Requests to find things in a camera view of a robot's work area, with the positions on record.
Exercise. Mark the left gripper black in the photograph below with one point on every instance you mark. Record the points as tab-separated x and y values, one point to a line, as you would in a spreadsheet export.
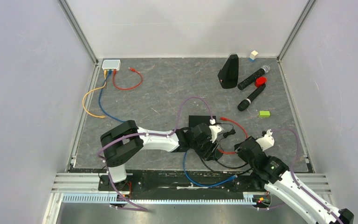
209	154

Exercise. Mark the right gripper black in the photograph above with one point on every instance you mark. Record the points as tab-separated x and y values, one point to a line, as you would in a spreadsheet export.
239	154

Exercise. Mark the black network switch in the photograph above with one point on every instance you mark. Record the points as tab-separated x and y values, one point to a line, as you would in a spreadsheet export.
194	120

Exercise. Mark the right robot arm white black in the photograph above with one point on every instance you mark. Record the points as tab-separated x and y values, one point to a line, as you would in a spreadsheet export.
273	175

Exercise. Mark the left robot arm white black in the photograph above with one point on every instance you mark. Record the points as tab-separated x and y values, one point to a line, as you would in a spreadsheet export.
121	143

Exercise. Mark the green block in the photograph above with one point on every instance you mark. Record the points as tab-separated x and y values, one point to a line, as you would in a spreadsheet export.
264	114

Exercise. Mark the black microphone lower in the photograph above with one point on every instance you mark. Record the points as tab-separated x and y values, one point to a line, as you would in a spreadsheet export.
244	104

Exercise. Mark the black wedge shaped stand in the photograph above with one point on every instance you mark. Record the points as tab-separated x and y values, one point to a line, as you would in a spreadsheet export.
228	74

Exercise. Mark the red round cap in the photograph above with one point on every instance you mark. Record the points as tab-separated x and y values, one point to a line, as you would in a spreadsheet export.
260	81

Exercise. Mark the black microphone silver head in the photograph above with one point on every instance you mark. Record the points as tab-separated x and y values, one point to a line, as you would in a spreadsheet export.
252	78

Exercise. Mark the white blue block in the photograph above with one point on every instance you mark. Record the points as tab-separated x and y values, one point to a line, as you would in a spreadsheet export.
253	55

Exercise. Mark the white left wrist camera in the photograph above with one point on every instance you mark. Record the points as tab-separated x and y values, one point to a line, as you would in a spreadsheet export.
215	129

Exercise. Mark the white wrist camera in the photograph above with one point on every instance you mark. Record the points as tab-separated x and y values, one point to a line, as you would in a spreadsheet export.
215	129
266	141

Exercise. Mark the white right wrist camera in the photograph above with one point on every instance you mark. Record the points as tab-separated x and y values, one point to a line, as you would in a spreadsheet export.
266	141

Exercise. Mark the white network switch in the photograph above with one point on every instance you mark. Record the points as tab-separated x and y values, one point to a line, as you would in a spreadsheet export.
111	64

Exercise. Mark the aluminium frame rail front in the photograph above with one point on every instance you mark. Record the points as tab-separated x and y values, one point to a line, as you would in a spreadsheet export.
83	188

